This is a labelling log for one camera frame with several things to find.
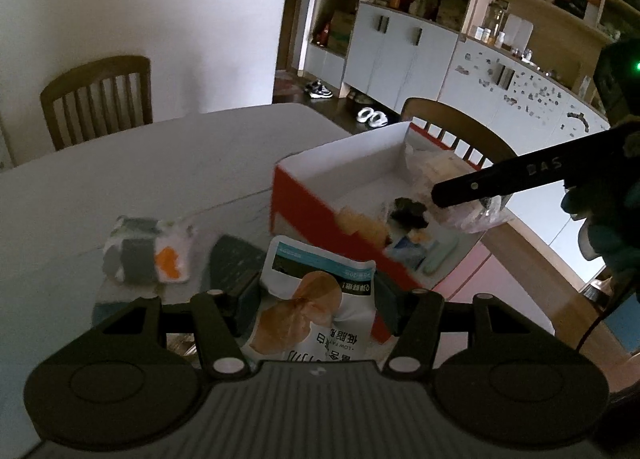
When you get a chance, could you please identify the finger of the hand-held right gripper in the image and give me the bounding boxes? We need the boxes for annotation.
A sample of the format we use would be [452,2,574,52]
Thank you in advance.
[431,126,627,208]

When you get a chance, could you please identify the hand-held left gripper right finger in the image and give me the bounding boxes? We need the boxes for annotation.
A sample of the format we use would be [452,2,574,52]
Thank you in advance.
[375,271,583,380]

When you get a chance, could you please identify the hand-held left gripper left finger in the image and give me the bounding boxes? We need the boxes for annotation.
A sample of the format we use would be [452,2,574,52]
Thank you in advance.
[47,271,262,381]

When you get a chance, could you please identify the white potato chip packet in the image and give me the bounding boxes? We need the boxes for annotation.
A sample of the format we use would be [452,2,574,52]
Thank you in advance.
[240,235,382,366]

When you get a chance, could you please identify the light teal oblong case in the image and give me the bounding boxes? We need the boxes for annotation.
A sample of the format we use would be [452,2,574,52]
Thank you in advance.
[417,234,459,276]

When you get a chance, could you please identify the clear bag of dark leaves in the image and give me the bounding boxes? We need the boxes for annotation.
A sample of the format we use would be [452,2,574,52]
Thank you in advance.
[390,190,507,236]

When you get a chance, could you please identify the red cardboard box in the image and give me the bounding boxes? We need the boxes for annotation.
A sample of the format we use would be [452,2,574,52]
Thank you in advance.
[270,122,513,346]

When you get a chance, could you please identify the person's right hand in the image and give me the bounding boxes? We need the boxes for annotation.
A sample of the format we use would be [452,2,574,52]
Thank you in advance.
[562,174,640,285]

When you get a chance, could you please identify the small white blue packet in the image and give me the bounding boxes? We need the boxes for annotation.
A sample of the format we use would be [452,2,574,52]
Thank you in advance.
[384,231,431,271]

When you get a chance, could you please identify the brown wooden chair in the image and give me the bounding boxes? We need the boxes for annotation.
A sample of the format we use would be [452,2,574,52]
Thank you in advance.
[40,56,153,151]
[400,96,517,175]

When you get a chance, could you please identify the white packet with orange patch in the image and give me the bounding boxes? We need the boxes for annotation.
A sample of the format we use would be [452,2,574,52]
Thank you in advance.
[101,216,197,286]

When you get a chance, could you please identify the tall clear glass jar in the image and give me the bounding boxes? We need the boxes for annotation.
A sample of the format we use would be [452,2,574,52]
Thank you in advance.
[486,0,507,37]

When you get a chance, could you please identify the brown cardboard carton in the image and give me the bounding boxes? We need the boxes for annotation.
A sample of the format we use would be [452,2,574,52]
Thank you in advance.
[327,10,355,54]

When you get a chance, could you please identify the brown wooden door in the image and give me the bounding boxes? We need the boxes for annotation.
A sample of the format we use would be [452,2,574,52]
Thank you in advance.
[274,0,307,105]

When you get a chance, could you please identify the white and wood wall cabinet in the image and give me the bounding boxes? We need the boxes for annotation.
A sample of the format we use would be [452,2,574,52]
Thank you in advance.
[300,0,640,140]

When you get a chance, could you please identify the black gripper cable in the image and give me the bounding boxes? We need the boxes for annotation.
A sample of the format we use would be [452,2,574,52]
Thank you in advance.
[575,266,640,355]

